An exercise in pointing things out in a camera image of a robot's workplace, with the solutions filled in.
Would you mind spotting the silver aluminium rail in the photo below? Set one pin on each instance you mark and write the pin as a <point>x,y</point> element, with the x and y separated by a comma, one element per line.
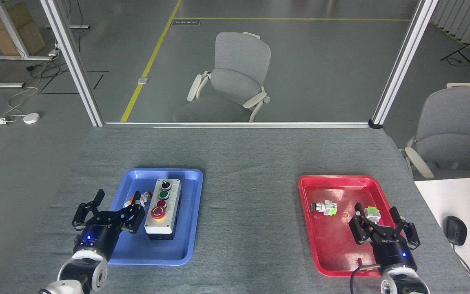
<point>239,124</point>

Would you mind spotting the orange switch with red button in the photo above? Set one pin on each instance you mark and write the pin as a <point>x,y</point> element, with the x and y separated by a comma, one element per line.
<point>146,196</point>

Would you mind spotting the green switch with black knob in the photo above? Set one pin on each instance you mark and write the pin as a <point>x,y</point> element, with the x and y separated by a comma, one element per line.
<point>324,207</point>

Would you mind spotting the white round puck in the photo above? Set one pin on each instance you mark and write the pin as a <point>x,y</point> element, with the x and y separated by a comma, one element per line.
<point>31,118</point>

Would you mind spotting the red plastic tray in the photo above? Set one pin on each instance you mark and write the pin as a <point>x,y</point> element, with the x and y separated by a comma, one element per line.
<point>333,241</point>

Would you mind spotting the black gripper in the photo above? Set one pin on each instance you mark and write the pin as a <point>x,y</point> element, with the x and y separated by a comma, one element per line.
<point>394,249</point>
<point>100,234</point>

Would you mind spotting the metal floor outlet plate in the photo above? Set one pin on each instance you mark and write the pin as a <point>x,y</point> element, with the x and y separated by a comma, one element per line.
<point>143,80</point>

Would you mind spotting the white side table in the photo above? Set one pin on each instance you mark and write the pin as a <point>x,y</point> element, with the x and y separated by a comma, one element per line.
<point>463,196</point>

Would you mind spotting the black computer mouse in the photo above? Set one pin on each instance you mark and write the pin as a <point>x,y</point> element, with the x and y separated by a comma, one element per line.
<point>455,230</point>

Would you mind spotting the white corrugated panel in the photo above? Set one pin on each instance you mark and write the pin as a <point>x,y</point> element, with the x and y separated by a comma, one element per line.
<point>463,16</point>

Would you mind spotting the brown cardboard box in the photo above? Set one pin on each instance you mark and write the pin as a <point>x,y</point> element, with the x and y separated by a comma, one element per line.
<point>35,38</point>
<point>18,14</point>

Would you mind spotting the blue plastic tray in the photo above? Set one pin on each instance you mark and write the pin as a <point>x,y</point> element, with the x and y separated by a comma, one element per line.
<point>186,232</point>

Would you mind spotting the dark floor sign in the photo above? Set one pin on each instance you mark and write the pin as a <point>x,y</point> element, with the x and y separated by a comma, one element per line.
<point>186,22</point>

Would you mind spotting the grey control box with buttons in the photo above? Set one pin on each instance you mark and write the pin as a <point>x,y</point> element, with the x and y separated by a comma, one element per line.
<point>170,218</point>

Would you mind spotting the silver aluminium post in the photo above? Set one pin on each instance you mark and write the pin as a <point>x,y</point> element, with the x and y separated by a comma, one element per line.
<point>72,61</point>
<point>406,61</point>

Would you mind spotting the white power strip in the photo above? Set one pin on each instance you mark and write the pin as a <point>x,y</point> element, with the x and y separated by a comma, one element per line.
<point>54,52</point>

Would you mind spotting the green push button switch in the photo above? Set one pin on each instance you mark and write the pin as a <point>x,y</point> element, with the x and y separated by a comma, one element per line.
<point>371,211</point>

